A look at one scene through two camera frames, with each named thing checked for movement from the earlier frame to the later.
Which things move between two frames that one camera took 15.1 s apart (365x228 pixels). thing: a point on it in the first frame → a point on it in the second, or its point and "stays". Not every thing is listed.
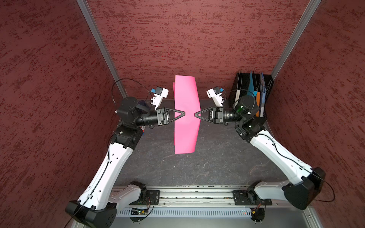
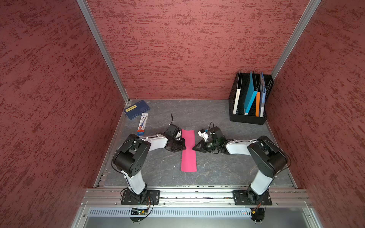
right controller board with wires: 258,213 stays
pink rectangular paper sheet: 187,129 → 188,162
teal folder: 250,89 stays
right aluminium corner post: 296,36 stays
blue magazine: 262,95 stays
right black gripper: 216,114 → 203,147
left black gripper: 162,116 → 182,147
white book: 237,95 stays
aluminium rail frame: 210,207 stays
